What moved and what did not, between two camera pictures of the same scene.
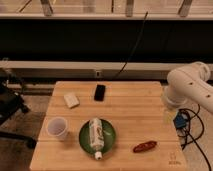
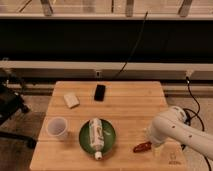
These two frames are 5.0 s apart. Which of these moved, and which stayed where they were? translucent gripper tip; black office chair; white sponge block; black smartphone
Moved: translucent gripper tip
Stayed: black office chair; white sponge block; black smartphone
